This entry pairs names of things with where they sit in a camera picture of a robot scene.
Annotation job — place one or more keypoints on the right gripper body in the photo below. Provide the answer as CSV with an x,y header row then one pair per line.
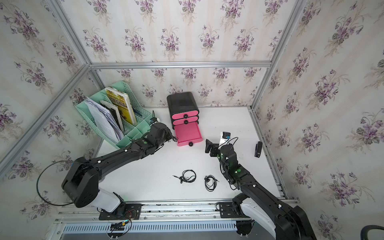
x,y
215,151

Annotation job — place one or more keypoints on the green plastic file organizer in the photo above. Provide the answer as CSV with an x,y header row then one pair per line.
x,y
130,132

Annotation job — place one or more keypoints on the black earphones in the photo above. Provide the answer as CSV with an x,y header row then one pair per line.
x,y
210,183
188,176

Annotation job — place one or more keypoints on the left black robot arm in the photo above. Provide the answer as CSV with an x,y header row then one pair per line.
x,y
81,183

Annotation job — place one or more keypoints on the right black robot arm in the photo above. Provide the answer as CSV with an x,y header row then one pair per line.
x,y
282,221

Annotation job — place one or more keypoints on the yellow book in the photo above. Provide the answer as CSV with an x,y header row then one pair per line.
x,y
122,101

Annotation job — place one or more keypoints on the pink drawer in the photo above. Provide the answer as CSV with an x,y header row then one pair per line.
x,y
185,121
185,115
188,134

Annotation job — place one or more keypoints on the pink top drawer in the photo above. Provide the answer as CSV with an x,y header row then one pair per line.
x,y
185,115

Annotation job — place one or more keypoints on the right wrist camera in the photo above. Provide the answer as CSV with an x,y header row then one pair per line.
x,y
224,137

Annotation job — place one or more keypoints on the pink bottom drawer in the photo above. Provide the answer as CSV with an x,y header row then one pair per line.
x,y
188,134

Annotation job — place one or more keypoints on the black pink drawer cabinet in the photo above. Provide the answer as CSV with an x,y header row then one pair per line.
x,y
181,103

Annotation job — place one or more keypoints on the white paper stack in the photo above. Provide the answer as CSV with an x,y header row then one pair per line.
x,y
105,121

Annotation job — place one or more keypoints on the black stapler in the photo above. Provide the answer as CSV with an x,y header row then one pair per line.
x,y
258,149

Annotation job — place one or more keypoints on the aluminium front rail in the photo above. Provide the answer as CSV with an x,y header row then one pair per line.
x,y
157,211

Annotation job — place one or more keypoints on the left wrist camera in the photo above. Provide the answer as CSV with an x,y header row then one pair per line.
x,y
154,120

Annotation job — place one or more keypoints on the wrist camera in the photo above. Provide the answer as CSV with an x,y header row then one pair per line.
x,y
224,137
154,120

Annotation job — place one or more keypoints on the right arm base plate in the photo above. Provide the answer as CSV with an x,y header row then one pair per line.
x,y
229,210

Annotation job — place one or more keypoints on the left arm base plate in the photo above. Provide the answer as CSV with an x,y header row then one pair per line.
x,y
123,212

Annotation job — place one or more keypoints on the black earphones middle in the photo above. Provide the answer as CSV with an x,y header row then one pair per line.
x,y
188,176

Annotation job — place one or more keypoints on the black earphones right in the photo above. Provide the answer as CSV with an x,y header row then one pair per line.
x,y
210,183

